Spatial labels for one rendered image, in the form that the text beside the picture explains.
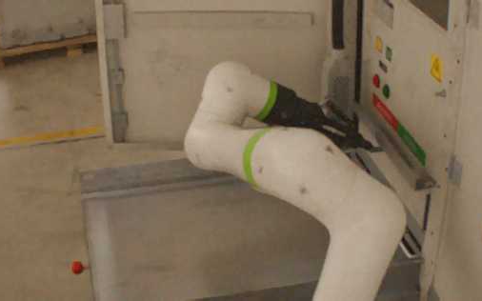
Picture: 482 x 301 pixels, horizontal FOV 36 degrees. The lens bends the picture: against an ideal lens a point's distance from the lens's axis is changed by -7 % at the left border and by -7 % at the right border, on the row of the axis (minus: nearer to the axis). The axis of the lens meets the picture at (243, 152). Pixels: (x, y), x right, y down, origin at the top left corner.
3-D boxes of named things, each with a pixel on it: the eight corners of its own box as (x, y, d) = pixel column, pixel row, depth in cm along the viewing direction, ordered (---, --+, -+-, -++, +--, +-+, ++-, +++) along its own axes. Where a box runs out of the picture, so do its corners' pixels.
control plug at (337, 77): (326, 127, 194) (328, 61, 185) (319, 118, 198) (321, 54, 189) (355, 124, 195) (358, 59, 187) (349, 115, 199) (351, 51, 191)
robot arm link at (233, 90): (228, 51, 161) (208, 52, 171) (206, 110, 160) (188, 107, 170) (285, 77, 166) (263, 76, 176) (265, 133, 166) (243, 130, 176)
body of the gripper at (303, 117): (291, 87, 175) (326, 102, 179) (273, 118, 178) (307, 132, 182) (302, 101, 169) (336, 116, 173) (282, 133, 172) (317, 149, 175)
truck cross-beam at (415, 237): (428, 273, 163) (431, 251, 160) (349, 155, 209) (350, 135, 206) (448, 270, 164) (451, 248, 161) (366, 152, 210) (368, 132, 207)
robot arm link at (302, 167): (331, 226, 124) (370, 161, 125) (271, 184, 119) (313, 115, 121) (281, 209, 140) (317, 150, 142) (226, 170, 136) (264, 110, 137)
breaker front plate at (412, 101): (427, 250, 164) (451, 43, 140) (354, 145, 205) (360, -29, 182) (431, 249, 164) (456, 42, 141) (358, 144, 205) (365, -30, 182)
